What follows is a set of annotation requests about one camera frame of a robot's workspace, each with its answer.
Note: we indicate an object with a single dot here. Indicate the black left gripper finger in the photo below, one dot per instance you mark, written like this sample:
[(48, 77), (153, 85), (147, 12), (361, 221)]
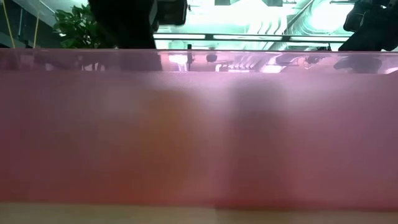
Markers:
[(140, 60)]

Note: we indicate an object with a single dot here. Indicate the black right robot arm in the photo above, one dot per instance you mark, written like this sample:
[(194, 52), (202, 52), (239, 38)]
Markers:
[(373, 28)]

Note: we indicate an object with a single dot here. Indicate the red translucent plastic basket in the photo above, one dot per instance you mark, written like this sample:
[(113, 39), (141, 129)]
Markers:
[(311, 140)]

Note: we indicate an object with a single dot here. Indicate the green potted plant black pot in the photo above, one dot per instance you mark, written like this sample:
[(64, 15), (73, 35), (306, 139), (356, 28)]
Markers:
[(74, 28)]

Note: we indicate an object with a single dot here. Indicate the thin yellow rod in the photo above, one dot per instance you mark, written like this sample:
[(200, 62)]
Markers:
[(36, 31), (8, 25)]

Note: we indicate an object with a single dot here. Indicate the long ceiling light fixture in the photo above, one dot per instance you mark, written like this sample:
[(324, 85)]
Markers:
[(248, 37)]

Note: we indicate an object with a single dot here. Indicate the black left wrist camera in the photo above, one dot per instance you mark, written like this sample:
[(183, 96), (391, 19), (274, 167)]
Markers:
[(172, 12)]

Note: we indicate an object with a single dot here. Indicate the silver ventilation duct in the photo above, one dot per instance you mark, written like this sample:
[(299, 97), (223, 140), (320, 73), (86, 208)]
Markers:
[(311, 18)]

